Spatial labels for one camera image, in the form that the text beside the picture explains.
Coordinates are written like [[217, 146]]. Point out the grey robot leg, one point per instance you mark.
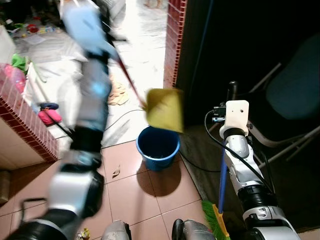
[[116, 231], [192, 231]]

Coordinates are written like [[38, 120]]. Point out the grey right robot leg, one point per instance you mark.
[[192, 231]]

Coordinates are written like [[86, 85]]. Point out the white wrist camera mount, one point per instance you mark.
[[236, 116], [85, 27]]

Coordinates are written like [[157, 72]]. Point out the orange rag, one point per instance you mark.
[[118, 92]]

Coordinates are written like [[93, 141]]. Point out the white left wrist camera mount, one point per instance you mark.
[[85, 27]]

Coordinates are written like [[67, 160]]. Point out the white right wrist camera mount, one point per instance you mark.
[[236, 116]]

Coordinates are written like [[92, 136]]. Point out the blue plastic bucket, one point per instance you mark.
[[157, 150]]

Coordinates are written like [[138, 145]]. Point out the crumpled paper scrap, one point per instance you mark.
[[84, 234]]

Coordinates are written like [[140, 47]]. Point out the dark folding chair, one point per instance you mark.
[[292, 85]]

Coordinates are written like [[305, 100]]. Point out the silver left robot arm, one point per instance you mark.
[[80, 190]]

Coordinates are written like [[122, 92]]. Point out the green cloth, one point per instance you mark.
[[19, 62]]

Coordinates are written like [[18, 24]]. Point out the pink slipper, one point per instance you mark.
[[49, 116]]

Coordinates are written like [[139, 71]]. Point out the pink plastic bag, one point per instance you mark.
[[15, 79]]

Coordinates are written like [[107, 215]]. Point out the grey left robot leg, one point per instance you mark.
[[116, 231]]

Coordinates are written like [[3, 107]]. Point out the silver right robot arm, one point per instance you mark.
[[250, 180]]

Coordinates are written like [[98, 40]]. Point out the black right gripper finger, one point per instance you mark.
[[232, 91]]

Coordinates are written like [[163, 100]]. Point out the white sack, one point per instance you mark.
[[52, 55]]

